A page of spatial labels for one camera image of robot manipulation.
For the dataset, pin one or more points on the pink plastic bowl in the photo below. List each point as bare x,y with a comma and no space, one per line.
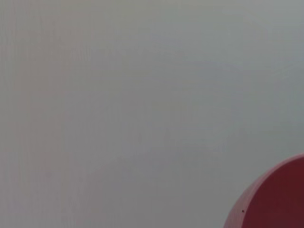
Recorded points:
275,197

